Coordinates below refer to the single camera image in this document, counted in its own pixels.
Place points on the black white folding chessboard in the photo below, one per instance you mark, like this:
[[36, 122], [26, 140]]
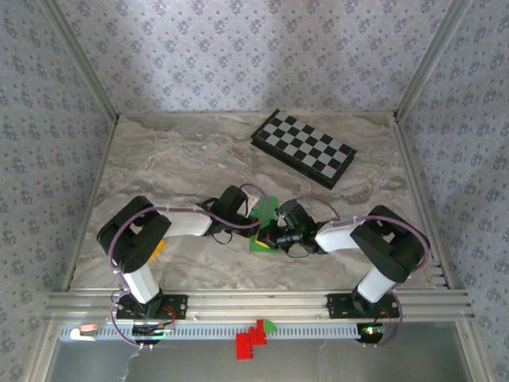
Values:
[[306, 145]]

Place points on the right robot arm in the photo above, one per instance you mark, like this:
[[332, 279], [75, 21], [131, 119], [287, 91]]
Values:
[[338, 238]]

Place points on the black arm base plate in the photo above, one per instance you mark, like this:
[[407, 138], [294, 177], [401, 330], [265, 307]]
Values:
[[338, 306], [179, 306]]

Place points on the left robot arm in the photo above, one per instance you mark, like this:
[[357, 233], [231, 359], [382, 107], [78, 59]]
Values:
[[187, 224]]

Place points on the grey metal panel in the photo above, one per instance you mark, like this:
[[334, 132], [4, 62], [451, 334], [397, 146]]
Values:
[[318, 362]]

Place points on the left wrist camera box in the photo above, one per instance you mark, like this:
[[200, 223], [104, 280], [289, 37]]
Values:
[[230, 201]]

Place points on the pink white small object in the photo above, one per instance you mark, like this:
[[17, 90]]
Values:
[[88, 329]]

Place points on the aluminium frame profile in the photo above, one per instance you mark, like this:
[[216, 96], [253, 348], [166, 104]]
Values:
[[430, 59], [417, 199], [84, 59], [92, 199]]

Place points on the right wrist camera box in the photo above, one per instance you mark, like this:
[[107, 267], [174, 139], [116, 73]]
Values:
[[296, 215]]

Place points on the green paper sheet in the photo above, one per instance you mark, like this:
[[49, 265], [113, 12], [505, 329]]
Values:
[[256, 247]]

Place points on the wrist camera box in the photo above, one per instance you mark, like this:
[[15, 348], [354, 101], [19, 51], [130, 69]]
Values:
[[230, 201], [296, 215]]

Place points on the yellow toy brick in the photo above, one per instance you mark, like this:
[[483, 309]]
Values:
[[159, 248]]

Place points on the red toy brick cluster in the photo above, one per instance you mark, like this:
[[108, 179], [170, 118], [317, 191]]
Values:
[[248, 346]]

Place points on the green rounded toy piece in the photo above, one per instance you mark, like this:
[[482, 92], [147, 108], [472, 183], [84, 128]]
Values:
[[271, 326]]

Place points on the wide aluminium rail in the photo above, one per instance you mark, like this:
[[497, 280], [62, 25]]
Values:
[[254, 304]]

